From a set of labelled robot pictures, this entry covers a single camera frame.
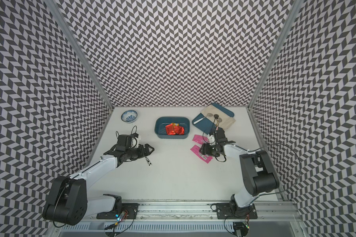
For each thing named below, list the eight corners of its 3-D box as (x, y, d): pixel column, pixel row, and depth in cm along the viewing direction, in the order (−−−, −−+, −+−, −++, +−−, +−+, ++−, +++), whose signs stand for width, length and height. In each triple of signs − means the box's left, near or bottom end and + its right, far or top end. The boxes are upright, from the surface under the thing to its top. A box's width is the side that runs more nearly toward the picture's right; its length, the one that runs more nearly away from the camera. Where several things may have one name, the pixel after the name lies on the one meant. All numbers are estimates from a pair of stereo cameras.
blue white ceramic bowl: (121, 125, 109) (118, 121, 105) (125, 114, 117) (123, 109, 113) (135, 125, 109) (133, 121, 105) (138, 114, 117) (136, 109, 113)
